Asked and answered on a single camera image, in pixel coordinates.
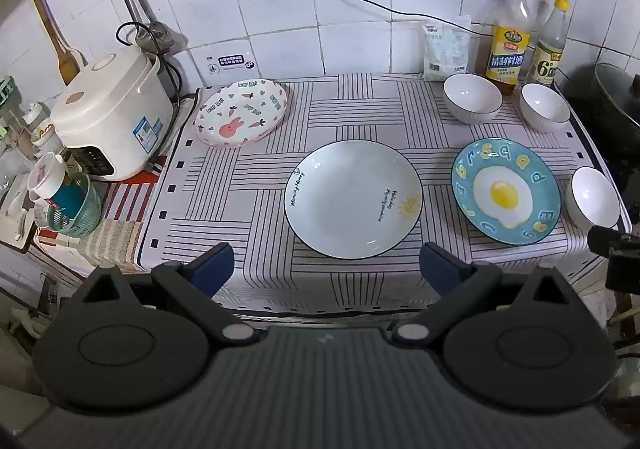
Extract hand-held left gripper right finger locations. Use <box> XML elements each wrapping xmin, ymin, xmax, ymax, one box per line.
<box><xmin>392</xmin><ymin>242</ymin><xmax>581</xmax><ymax>345</ymax></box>

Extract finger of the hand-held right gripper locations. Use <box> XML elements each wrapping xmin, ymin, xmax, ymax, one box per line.
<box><xmin>587</xmin><ymin>226</ymin><xmax>629</xmax><ymax>256</ymax></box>

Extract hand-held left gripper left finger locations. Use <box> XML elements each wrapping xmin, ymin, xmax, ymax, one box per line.
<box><xmin>82</xmin><ymin>243</ymin><xmax>256</xmax><ymax>345</ymax></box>

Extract oval rabbit print plate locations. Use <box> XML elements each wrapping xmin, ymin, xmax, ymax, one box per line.
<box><xmin>194</xmin><ymin>79</ymin><xmax>289</xmax><ymax>148</ymax></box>

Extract white bowl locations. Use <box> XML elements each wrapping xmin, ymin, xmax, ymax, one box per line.
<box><xmin>565</xmin><ymin>166</ymin><xmax>621</xmax><ymax>230</ymax></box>
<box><xmin>442</xmin><ymin>73</ymin><xmax>502</xmax><ymax>124</ymax></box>
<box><xmin>519</xmin><ymin>83</ymin><xmax>572</xmax><ymax>132</ymax></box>

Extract striped tablecloth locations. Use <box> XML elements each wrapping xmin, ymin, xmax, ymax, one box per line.
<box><xmin>142</xmin><ymin>73</ymin><xmax>633</xmax><ymax>316</ymax></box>

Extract blue fried egg plate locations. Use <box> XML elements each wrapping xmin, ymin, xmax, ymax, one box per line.
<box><xmin>451</xmin><ymin>139</ymin><xmax>562</xmax><ymax>246</ymax></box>

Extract red striped towel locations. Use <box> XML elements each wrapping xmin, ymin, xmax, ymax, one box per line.
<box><xmin>34</xmin><ymin>179</ymin><xmax>168</xmax><ymax>276</ymax></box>

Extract white round plate sun print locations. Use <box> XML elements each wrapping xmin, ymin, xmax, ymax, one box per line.
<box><xmin>284</xmin><ymin>140</ymin><xmax>423</xmax><ymax>260</ymax></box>

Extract black wok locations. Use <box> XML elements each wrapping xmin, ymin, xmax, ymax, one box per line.
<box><xmin>554</xmin><ymin>61</ymin><xmax>640</xmax><ymax>167</ymax></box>

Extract green plastic basket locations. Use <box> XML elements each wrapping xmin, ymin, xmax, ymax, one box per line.
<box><xmin>46</xmin><ymin>172</ymin><xmax>104</xmax><ymax>236</ymax></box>

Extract blue cup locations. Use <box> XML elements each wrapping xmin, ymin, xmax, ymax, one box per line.
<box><xmin>50</xmin><ymin>181</ymin><xmax>79</xmax><ymax>216</ymax></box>

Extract white rice cooker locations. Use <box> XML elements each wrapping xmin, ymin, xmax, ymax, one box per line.
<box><xmin>50</xmin><ymin>46</ymin><xmax>176</xmax><ymax>182</ymax></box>

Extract white cup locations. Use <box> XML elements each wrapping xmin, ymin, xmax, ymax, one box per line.
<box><xmin>28</xmin><ymin>153</ymin><xmax>68</xmax><ymax>202</ymax></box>

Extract clear vinegar bottle yellow cap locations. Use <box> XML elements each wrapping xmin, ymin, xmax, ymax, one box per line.
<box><xmin>529</xmin><ymin>0</ymin><xmax>571</xmax><ymax>88</ymax></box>

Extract white salt bag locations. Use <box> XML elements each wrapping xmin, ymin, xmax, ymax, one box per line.
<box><xmin>422</xmin><ymin>16</ymin><xmax>473</xmax><ymax>82</ymax></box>

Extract yellow label cooking wine bottle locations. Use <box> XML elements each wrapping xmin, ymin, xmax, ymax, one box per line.
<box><xmin>484</xmin><ymin>0</ymin><xmax>532</xmax><ymax>97</ymax></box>

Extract small white bottle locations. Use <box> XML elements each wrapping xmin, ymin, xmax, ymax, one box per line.
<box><xmin>22</xmin><ymin>101</ymin><xmax>64</xmax><ymax>150</ymax></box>

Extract wooden spatula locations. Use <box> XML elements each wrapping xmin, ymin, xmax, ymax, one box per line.
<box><xmin>28</xmin><ymin>0</ymin><xmax>82</xmax><ymax>86</ymax></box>

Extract black rice cooker cable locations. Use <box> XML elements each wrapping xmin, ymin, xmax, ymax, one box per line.
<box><xmin>116</xmin><ymin>22</ymin><xmax>183</xmax><ymax>106</ymax></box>

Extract small wall sticker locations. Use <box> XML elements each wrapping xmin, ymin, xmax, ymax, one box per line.
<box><xmin>205</xmin><ymin>54</ymin><xmax>257</xmax><ymax>76</ymax></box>

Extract black charger cable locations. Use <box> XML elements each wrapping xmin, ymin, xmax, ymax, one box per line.
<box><xmin>320</xmin><ymin>0</ymin><xmax>493</xmax><ymax>37</ymax></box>

